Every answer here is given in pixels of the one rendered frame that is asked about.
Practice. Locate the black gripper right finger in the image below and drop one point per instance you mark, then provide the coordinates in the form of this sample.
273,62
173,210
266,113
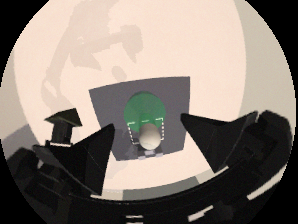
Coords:
216,138

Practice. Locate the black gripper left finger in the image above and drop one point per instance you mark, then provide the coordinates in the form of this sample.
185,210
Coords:
85,161

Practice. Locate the green glass bottle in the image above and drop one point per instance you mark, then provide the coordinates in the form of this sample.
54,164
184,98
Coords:
144,112

